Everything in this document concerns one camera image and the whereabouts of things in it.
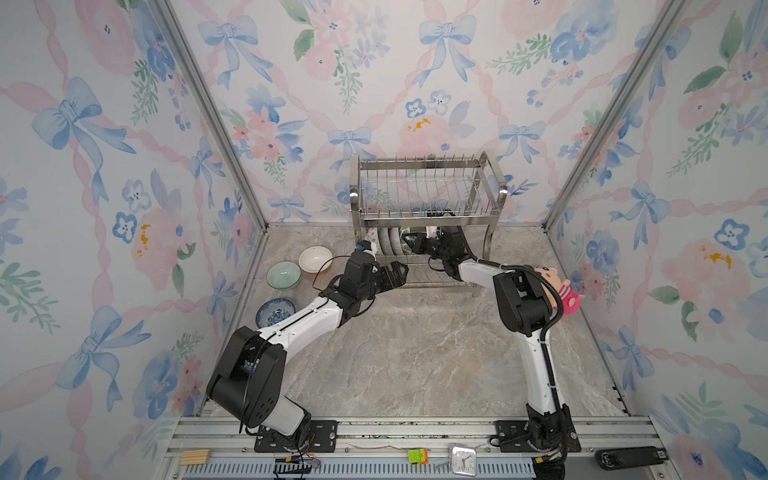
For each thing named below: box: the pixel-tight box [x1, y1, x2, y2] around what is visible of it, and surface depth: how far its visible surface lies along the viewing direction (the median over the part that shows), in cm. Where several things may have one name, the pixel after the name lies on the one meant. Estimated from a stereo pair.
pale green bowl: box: [266, 261, 302, 290], surface depth 102 cm
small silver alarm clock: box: [451, 446, 477, 477], surface depth 71 cm
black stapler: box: [595, 446, 669, 470], surface depth 71 cm
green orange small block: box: [408, 448, 429, 464], surface depth 71 cm
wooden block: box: [180, 449, 211, 466], surface depth 72 cm
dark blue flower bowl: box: [378, 227, 393, 255], surface depth 102 cm
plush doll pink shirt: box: [534, 266, 585, 315], surface depth 95 cm
